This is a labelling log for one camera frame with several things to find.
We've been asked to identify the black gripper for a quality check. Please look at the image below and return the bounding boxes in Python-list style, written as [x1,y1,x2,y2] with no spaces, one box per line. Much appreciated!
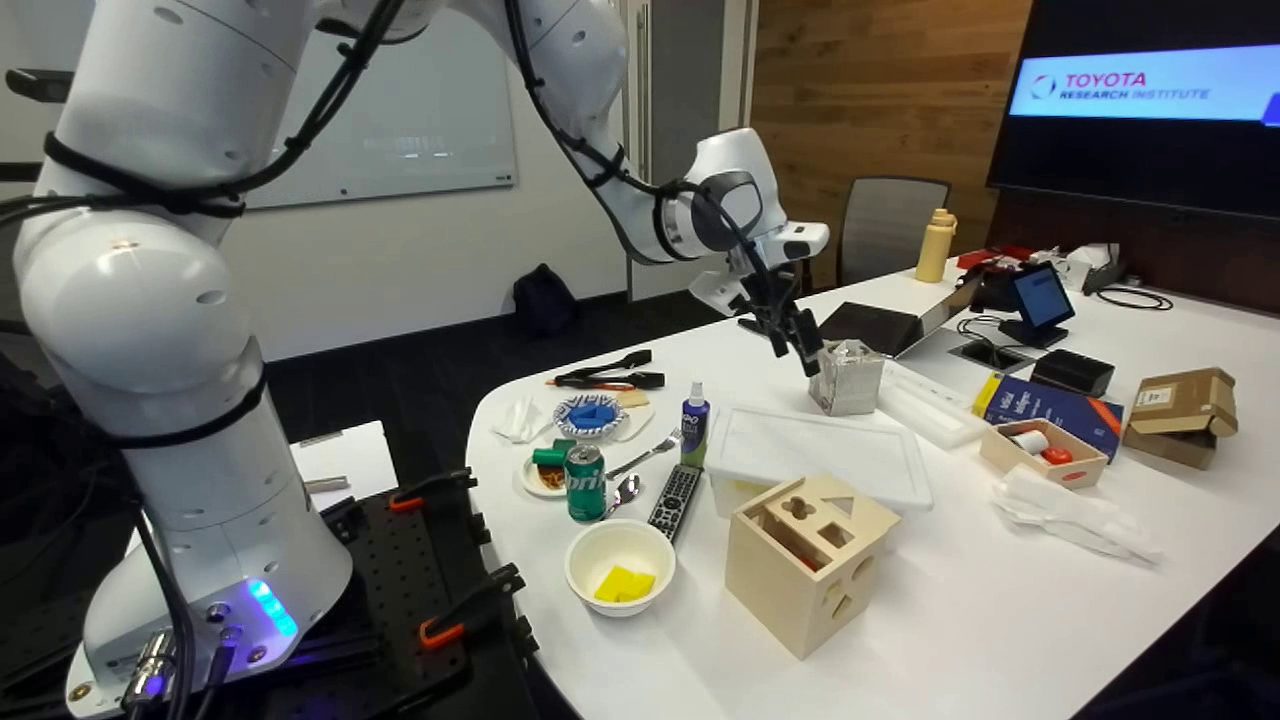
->
[722,256,826,380]

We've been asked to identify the blue spray bottle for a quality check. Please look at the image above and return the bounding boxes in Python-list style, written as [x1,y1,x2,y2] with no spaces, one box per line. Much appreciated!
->
[676,380,714,471]

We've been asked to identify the wooden shape sorter box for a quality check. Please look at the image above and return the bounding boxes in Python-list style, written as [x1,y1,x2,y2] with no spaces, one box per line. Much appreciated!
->
[722,471,904,660]

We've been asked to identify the tan plastic bottle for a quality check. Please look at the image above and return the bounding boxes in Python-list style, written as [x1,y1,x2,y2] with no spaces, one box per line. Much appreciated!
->
[912,204,961,289]

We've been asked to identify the green toy cup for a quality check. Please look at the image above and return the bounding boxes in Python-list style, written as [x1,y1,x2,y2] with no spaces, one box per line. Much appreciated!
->
[527,437,580,478]

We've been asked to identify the small black box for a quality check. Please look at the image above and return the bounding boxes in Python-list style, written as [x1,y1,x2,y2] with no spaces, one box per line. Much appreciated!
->
[1029,343,1118,402]

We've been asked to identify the brown cardboard box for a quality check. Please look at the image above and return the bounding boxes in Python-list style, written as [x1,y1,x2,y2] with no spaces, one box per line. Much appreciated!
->
[1118,366,1240,471]

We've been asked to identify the large gray padded chair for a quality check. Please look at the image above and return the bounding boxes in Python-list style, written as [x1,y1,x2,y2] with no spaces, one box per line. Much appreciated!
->
[837,178,951,289]

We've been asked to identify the clear plastic container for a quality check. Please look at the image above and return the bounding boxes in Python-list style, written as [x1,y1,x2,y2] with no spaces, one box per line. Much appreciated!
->
[874,357,996,453]

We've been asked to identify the black orange tongs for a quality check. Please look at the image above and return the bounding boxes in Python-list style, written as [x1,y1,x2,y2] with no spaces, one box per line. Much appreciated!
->
[553,350,666,395]

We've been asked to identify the flat black phone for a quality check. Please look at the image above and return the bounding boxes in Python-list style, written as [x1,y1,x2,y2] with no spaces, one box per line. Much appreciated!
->
[951,333,1025,371]

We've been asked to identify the black remote control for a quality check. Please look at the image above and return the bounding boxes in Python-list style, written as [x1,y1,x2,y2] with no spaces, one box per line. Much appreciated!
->
[642,459,708,547]

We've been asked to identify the red flat item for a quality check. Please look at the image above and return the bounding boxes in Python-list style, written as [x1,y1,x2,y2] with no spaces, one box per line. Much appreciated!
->
[954,243,1025,279]

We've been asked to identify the blue patterned plate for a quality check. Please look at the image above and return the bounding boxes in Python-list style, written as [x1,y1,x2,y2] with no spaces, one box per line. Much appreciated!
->
[553,392,632,450]

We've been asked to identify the black backpack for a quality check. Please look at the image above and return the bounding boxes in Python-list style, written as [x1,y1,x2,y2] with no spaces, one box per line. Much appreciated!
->
[511,260,583,336]

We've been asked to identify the green soda can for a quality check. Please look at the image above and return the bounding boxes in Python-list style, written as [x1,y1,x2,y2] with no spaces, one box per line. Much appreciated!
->
[564,443,611,527]

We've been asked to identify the small black tablet display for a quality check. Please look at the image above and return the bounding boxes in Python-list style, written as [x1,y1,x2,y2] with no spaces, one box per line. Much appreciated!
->
[996,260,1081,352]

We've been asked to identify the white paper napkin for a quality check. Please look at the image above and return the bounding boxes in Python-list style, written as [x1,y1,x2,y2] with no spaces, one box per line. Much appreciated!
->
[492,392,559,450]

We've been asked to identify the white bowl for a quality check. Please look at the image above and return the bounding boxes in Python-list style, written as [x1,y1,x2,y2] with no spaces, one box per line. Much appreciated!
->
[559,518,680,622]

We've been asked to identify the small wooden tray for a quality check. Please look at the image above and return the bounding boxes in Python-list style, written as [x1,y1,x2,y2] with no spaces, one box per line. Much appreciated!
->
[976,415,1110,494]

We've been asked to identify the plain white plate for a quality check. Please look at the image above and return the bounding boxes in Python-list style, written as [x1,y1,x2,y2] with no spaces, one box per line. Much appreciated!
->
[517,439,580,503]

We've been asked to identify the white rounded device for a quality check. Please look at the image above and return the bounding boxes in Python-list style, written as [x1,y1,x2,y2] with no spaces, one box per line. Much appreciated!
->
[1059,242,1131,297]

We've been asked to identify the crumpled clear plastic bag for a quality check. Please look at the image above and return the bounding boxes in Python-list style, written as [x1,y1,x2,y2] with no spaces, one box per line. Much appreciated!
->
[992,467,1167,573]

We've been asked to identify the black orange clamp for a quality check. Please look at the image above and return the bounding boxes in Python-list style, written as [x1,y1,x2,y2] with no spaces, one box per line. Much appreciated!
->
[415,561,527,658]
[385,464,480,521]

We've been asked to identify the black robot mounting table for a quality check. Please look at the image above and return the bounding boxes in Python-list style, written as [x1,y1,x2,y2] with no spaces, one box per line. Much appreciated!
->
[282,457,553,720]

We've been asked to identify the white paper sheet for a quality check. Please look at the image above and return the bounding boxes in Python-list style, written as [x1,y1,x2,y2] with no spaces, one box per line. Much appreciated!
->
[288,415,400,509]

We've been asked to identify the coiled black cable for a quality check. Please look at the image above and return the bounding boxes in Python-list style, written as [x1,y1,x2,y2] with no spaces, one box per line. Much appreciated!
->
[1090,279,1177,318]

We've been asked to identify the large wall TV screen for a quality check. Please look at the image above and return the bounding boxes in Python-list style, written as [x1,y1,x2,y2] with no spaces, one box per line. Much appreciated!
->
[982,0,1280,223]

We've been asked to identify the wall whiteboard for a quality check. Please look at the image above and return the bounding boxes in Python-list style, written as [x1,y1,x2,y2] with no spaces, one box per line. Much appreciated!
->
[245,5,521,213]

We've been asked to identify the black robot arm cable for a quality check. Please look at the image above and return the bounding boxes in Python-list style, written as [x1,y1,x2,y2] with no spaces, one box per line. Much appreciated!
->
[34,0,803,323]

